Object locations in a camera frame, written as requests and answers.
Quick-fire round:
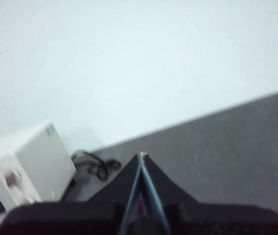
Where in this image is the black oven power cable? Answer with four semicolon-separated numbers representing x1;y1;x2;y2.
65;150;122;183

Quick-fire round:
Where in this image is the white toaster oven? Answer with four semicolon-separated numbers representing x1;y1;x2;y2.
0;121;78;216

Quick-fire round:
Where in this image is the beige oven knob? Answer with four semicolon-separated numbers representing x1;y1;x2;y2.
21;195;37;205
3;170;20;188

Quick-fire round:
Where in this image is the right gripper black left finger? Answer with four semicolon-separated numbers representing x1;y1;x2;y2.
87;153;143;235

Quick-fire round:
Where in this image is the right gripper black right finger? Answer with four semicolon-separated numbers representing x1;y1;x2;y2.
142;153;200;235

